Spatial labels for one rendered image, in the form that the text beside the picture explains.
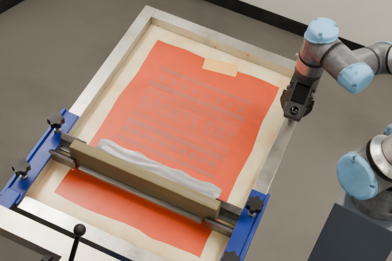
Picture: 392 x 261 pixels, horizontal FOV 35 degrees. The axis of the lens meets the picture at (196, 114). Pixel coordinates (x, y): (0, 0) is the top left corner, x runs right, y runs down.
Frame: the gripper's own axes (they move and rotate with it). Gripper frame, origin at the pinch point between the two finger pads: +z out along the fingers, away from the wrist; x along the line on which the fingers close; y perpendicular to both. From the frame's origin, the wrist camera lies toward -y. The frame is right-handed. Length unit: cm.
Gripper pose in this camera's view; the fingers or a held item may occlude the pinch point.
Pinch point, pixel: (290, 119)
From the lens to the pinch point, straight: 176.2
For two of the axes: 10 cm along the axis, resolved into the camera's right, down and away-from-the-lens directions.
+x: -9.1, -3.7, 1.8
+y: 4.0, -7.2, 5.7
